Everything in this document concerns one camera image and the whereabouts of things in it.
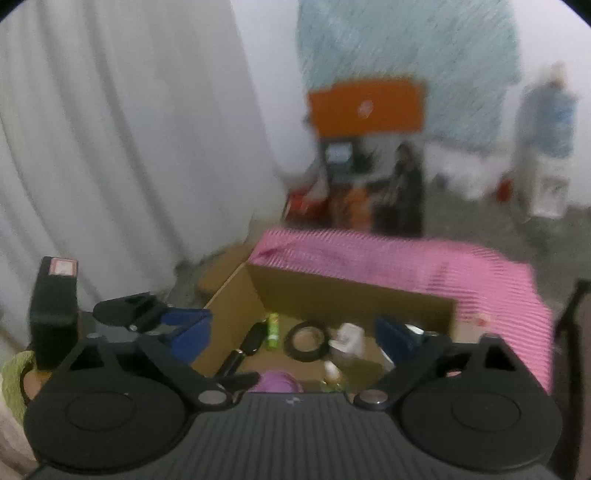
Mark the white charger plug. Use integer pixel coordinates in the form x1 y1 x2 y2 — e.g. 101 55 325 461
329 323 365 354

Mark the green dropper bottle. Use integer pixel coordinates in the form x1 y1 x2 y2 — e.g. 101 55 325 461
318 359 352 393

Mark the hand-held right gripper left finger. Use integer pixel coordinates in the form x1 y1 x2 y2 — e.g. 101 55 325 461
60 307 234 411

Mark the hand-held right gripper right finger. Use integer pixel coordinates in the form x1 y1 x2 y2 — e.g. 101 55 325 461
353 315 529 411

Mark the green lip balm tube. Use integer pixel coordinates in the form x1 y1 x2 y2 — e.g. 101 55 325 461
264 313 281 349

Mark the yellow-green cloth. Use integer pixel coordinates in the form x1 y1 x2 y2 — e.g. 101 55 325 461
0 350 37 418

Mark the black tape roll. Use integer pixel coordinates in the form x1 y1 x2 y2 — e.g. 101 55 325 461
284 322 331 361

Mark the white curtain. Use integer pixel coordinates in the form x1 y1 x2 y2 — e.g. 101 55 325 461
0 0 287 352

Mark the blue water bottle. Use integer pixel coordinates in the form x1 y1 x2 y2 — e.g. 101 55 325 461
531 85 578 158

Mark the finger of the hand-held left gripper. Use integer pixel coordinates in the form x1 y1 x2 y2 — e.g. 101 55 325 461
92 293 160 334

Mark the pink checked tablecloth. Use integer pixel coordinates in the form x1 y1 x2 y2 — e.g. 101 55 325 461
249 228 555 395

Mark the brown cardboard box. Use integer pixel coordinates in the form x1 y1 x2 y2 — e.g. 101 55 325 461
196 261 458 393

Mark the white plastic bag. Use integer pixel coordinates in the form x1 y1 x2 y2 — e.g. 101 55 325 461
431 157 502 199

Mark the red box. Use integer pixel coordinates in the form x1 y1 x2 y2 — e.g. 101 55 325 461
284 182 333 220

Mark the blue floral cloth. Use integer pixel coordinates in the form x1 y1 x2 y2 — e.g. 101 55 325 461
295 0 522 160

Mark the pink round container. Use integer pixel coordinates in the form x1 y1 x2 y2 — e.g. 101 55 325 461
255 370 303 394

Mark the printed carton with orange flap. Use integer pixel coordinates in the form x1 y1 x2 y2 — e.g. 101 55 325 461
307 78 428 238

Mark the white water dispenser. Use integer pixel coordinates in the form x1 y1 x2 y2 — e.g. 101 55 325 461
512 88 573 222

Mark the black cylindrical tube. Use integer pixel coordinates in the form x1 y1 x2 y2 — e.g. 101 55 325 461
240 323 269 357

